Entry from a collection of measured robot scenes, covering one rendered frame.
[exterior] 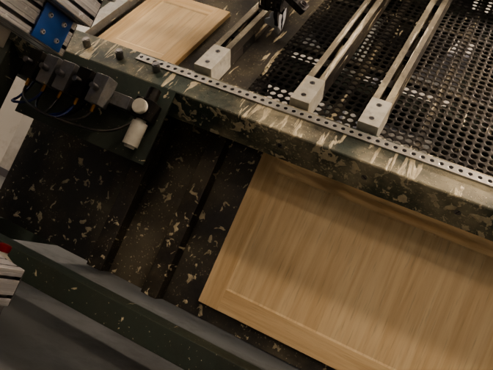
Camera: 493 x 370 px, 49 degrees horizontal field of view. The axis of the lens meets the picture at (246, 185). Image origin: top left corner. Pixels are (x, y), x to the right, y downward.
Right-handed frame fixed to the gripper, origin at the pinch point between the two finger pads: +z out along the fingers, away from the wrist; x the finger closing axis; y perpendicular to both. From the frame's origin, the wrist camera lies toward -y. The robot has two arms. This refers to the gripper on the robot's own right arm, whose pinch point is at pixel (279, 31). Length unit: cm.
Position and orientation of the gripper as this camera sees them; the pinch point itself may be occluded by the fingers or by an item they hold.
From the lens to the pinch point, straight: 199.7
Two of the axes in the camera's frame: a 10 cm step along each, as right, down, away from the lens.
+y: -8.8, -3.6, 3.0
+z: -0.3, 6.7, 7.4
